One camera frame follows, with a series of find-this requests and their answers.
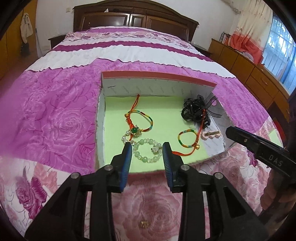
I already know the gold flower earring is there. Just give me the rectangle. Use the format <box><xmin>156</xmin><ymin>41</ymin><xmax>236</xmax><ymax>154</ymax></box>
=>
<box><xmin>139</xmin><ymin>220</ymin><xmax>150</xmax><ymax>228</ymax></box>

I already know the white hanging garment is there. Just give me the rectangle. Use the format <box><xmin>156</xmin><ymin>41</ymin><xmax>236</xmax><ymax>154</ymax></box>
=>
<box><xmin>20</xmin><ymin>13</ymin><xmax>34</xmax><ymax>44</ymax></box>

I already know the black ribbon hair accessory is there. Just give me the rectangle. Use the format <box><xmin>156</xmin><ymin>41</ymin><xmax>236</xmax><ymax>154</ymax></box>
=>
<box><xmin>181</xmin><ymin>95</ymin><xmax>222</xmax><ymax>129</ymax></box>

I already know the green paper sheet on bed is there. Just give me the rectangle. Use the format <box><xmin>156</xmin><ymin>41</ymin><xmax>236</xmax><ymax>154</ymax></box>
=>
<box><xmin>268</xmin><ymin>129</ymin><xmax>283</xmax><ymax>148</ymax></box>

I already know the pink gold hair clip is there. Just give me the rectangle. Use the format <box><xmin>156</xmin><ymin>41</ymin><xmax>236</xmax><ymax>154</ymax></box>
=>
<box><xmin>201</xmin><ymin>131</ymin><xmax>221</xmax><ymax>140</ymax></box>

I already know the black hanging bag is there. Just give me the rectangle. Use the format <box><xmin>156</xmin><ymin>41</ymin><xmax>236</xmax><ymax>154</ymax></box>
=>
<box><xmin>21</xmin><ymin>43</ymin><xmax>30</xmax><ymax>57</ymax></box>

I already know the blue framed window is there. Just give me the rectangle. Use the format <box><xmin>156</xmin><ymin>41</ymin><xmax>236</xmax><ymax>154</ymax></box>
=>
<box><xmin>262</xmin><ymin>15</ymin><xmax>295</xmax><ymax>94</ymax></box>

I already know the red cardboard box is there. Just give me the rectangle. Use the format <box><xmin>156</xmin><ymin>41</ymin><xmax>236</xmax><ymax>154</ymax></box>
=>
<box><xmin>96</xmin><ymin>71</ymin><xmax>234</xmax><ymax>167</ymax></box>

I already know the multicolour woven bell bracelet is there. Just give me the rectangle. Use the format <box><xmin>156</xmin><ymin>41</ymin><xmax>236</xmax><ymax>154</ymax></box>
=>
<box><xmin>172</xmin><ymin>108</ymin><xmax>207</xmax><ymax>156</ymax></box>

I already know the pink floral bedspread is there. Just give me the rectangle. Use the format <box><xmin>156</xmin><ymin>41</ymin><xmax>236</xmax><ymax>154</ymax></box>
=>
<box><xmin>1</xmin><ymin>26</ymin><xmax>276</xmax><ymax>240</ymax></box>

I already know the wooden wardrobe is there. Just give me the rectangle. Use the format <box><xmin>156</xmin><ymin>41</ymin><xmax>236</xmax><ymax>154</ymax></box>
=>
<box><xmin>0</xmin><ymin>0</ymin><xmax>39</xmax><ymax>79</ymax></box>

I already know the dark bedside table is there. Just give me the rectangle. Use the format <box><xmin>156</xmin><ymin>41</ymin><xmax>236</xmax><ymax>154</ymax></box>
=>
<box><xmin>48</xmin><ymin>34</ymin><xmax>66</xmax><ymax>49</ymax></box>

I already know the floral red curtain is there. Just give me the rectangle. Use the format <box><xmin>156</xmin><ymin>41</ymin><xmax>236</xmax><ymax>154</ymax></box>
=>
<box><xmin>230</xmin><ymin>1</ymin><xmax>273</xmax><ymax>64</ymax></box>

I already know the green jade bead bracelet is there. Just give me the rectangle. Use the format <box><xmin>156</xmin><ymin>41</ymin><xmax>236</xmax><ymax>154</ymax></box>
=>
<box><xmin>132</xmin><ymin>138</ymin><xmax>163</xmax><ymax>163</ymax></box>

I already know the green paper liner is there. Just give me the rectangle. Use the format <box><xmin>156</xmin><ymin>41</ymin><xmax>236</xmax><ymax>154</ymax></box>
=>
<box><xmin>104</xmin><ymin>95</ymin><xmax>215</xmax><ymax>173</ymax></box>

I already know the dark wooden headboard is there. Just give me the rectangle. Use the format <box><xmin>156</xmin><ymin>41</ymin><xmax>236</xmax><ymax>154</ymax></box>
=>
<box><xmin>73</xmin><ymin>1</ymin><xmax>199</xmax><ymax>42</ymax></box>

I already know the red cord jade pendant bracelet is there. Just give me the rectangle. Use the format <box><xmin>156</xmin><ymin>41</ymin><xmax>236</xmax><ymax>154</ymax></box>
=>
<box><xmin>121</xmin><ymin>94</ymin><xmax>154</xmax><ymax>145</ymax></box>

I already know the right hand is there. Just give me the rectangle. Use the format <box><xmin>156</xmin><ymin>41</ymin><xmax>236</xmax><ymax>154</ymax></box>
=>
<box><xmin>260</xmin><ymin>170</ymin><xmax>295</xmax><ymax>210</ymax></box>

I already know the wooden dresser cabinet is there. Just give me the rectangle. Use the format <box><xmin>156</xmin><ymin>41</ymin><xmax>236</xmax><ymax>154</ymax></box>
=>
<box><xmin>208</xmin><ymin>39</ymin><xmax>290</xmax><ymax>120</ymax></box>

